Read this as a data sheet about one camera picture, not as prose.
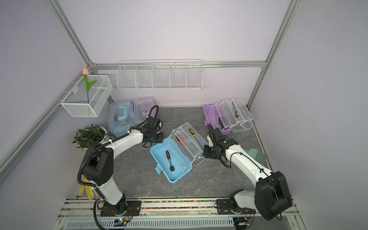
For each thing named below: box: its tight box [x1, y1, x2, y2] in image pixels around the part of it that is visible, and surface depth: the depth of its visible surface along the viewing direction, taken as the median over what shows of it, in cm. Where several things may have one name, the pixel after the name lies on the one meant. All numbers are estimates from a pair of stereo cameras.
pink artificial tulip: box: [81, 67, 98, 104], surface depth 87 cm
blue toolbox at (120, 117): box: [108, 99, 134, 138], surface depth 101 cm
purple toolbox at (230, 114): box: [202, 97, 254, 136], surface depth 107 cm
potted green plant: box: [72, 123, 107, 151], surface depth 84 cm
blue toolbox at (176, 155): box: [149, 121, 209, 185], surface depth 90 cm
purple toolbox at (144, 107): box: [133, 96, 156, 127], surface depth 110 cm
